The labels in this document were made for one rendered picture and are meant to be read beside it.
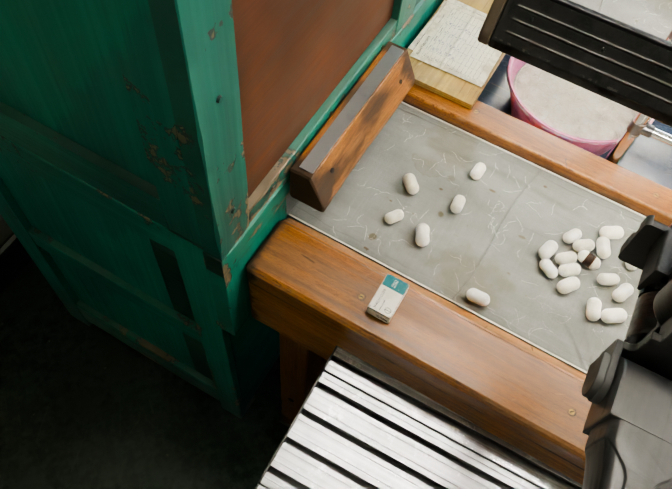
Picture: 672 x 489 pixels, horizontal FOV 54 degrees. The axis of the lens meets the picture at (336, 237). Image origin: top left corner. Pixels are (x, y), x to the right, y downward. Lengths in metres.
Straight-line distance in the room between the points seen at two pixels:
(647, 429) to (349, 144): 0.58
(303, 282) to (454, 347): 0.23
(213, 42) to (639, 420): 0.47
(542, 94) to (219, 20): 0.78
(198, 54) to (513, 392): 0.59
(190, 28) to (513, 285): 0.63
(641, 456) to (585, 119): 0.78
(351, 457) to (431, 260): 0.30
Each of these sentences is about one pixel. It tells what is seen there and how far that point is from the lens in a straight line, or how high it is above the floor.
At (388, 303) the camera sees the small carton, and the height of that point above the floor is 0.78.
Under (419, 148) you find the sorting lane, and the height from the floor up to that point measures 0.74.
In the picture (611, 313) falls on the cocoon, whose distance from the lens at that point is 1.03.
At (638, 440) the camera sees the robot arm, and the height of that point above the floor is 1.10.
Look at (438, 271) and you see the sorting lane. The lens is 1.00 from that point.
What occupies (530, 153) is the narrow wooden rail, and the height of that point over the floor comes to 0.76.
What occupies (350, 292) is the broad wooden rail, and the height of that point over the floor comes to 0.76.
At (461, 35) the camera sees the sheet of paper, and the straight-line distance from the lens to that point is 1.26.
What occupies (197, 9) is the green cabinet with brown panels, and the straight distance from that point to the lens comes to 0.57.
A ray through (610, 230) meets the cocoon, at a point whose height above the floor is 0.76.
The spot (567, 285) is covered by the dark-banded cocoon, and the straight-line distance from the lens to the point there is 1.03.
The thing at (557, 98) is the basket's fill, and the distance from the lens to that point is 1.28.
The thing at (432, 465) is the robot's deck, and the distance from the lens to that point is 0.98.
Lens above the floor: 1.61
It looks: 60 degrees down
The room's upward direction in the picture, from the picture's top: 7 degrees clockwise
